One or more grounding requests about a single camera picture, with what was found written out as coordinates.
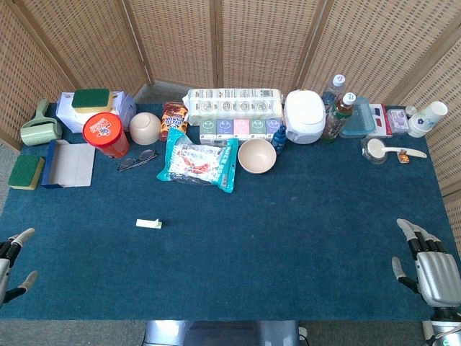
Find blue white open box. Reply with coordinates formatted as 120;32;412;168
41;139;97;190

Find white toilet paper pack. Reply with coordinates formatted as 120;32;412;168
186;87;285;127

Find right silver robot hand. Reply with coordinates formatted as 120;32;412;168
391;218;461;309

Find white cardboard box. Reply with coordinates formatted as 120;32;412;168
55;91;137;133

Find clear water bottle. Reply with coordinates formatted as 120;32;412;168
321;74;347;112

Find pastel pocket tissue multipack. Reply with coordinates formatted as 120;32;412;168
199;117;283;146

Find green lint roller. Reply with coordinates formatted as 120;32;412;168
19;98;63;147

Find teal clear snack bag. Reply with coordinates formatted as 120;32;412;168
156;128;240;194

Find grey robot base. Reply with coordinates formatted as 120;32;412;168
143;319;300;346

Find red instant noodle cup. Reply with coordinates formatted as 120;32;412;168
81;112;130;159

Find cream plastic spoon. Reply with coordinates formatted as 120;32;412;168
367;138;428;159

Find wicker folding screen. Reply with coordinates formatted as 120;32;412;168
0;0;461;253

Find white floral paper cup stack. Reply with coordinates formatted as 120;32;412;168
407;100;449;138

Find black eyeglasses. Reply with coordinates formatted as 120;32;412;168
116;148;159;172

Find red white card box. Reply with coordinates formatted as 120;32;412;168
369;103;394;138

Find blue spray bottle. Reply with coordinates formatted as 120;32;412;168
271;125;287;156

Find green yellow sponge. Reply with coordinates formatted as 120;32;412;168
71;88;112;114
7;154;46;191

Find white rice cooker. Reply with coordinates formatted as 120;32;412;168
284;89;327;145

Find clear container with blue lid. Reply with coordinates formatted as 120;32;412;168
339;96;377;139

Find small pale green packet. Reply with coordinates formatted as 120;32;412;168
135;218;163;230

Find beige bowl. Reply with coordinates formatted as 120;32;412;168
238;138;277;175
129;112;162;146

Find clear box with purple label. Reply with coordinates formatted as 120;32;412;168
386;107;411;135

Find small glass jar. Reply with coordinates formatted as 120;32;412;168
361;138;389;165

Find blue felt table mat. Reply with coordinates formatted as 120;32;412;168
0;102;461;321

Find green tea bottle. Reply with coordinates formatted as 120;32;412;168
320;92;357;143

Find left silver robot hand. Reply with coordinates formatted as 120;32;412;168
0;226;39;307

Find brown orange cookie pack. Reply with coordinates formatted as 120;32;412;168
159;102;189;142

